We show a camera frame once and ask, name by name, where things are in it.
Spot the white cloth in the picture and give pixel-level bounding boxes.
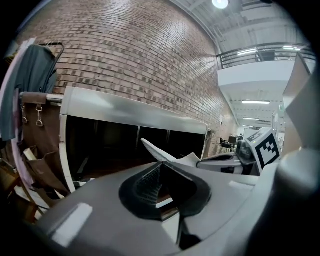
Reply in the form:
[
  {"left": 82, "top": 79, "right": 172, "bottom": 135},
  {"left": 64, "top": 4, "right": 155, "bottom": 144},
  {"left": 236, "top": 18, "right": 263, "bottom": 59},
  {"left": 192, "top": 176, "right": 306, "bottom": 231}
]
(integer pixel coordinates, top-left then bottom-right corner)
[{"left": 140, "top": 137, "right": 202, "bottom": 168}]

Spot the white shelf cabinet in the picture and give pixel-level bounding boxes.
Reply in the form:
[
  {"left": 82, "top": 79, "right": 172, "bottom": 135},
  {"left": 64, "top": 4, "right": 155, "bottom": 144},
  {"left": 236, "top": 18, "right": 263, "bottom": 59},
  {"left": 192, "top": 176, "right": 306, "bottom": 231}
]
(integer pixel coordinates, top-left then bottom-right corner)
[{"left": 59, "top": 86, "right": 212, "bottom": 194}]

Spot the cream folded paper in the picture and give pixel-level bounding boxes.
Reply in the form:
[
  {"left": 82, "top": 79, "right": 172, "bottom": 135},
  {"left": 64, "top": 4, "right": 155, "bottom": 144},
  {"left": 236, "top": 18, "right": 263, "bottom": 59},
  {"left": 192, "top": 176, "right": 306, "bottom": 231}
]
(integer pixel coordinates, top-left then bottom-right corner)
[{"left": 23, "top": 146, "right": 39, "bottom": 162}]

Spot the wooden shelf unit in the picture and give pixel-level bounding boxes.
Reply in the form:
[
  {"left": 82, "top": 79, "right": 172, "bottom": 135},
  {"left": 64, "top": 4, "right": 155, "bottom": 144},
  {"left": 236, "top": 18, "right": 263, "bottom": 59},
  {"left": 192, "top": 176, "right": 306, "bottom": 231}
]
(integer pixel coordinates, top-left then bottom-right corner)
[{"left": 0, "top": 91, "right": 74, "bottom": 223}]

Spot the metal snap hook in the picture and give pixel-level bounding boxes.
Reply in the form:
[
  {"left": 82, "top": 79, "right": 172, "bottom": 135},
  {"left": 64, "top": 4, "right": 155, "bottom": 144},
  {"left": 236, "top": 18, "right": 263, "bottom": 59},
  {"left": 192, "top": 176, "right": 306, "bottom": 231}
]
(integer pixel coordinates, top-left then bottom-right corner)
[{"left": 35, "top": 104, "right": 45, "bottom": 128}]

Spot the grey-green shirt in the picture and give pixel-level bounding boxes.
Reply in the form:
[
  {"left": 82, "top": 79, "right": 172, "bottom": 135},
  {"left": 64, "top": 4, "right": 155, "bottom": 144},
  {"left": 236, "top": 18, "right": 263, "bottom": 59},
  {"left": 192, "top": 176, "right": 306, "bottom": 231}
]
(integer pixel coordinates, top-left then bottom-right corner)
[{"left": 0, "top": 44, "right": 59, "bottom": 142}]

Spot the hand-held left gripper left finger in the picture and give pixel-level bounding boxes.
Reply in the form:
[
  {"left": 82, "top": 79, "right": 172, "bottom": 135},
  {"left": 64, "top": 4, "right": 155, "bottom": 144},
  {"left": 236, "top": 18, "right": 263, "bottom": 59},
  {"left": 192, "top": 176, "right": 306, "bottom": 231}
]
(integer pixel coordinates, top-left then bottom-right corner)
[{"left": 134, "top": 162, "right": 163, "bottom": 207}]

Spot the dark cluttered desk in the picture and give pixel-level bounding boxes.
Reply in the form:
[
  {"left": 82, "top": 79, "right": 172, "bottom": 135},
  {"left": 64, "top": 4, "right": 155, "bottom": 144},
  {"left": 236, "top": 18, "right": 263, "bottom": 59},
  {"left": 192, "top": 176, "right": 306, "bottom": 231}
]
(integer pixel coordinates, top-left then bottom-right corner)
[{"left": 219, "top": 134, "right": 245, "bottom": 151}]

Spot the black metal railing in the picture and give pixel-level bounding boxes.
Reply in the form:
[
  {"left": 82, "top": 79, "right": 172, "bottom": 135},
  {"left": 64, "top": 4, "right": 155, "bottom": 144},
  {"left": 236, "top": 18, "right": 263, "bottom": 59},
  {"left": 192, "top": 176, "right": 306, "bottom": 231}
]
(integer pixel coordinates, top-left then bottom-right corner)
[{"left": 216, "top": 42, "right": 316, "bottom": 71}]

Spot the round ceiling light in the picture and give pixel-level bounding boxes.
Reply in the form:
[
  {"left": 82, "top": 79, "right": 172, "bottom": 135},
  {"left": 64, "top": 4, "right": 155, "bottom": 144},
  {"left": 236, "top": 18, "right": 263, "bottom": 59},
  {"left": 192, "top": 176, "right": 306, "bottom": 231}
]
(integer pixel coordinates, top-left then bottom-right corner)
[{"left": 211, "top": 0, "right": 230, "bottom": 10}]

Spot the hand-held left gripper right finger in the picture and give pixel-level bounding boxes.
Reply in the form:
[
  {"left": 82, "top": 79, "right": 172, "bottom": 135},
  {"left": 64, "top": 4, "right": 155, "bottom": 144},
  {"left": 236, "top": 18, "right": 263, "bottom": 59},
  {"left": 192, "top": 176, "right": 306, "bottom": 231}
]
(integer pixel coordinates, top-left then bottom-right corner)
[{"left": 162, "top": 162, "right": 196, "bottom": 205}]

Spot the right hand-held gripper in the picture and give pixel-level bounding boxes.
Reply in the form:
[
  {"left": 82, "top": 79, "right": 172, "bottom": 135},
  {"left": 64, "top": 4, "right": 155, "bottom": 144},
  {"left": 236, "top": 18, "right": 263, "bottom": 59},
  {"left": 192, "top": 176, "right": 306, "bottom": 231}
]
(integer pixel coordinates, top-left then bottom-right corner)
[{"left": 196, "top": 127, "right": 282, "bottom": 177}]

